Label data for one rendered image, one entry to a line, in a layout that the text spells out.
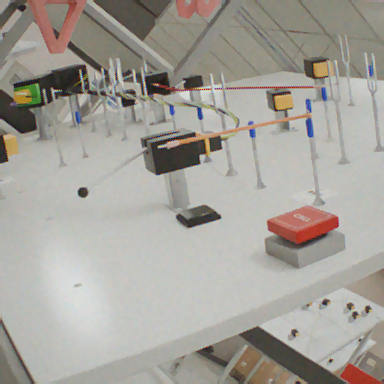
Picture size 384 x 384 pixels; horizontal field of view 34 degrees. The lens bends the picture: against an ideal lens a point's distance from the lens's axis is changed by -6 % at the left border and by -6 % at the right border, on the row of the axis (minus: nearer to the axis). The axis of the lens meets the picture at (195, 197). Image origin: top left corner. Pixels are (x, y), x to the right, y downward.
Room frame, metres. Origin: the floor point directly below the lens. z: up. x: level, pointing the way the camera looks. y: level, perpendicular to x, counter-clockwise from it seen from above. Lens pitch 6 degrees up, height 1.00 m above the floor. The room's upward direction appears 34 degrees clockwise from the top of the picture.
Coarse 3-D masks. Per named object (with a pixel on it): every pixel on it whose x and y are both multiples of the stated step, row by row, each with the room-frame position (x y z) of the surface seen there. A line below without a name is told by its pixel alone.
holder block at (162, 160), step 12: (168, 132) 0.77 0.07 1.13; (180, 132) 0.76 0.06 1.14; (192, 132) 0.75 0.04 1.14; (144, 144) 0.76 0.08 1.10; (156, 144) 0.74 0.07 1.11; (192, 144) 0.75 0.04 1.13; (144, 156) 0.78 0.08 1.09; (156, 156) 0.75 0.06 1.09; (168, 156) 0.75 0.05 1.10; (180, 156) 0.75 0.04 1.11; (192, 156) 0.76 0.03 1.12; (156, 168) 0.75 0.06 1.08; (168, 168) 0.75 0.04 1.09; (180, 168) 0.76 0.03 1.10
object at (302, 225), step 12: (276, 216) 0.60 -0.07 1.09; (288, 216) 0.60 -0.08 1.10; (300, 216) 0.59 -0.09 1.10; (312, 216) 0.59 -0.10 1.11; (324, 216) 0.58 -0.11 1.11; (336, 216) 0.58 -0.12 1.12; (276, 228) 0.59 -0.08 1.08; (288, 228) 0.57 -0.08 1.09; (300, 228) 0.56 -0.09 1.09; (312, 228) 0.57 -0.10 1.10; (324, 228) 0.57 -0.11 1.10; (300, 240) 0.56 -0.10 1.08; (312, 240) 0.58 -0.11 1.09
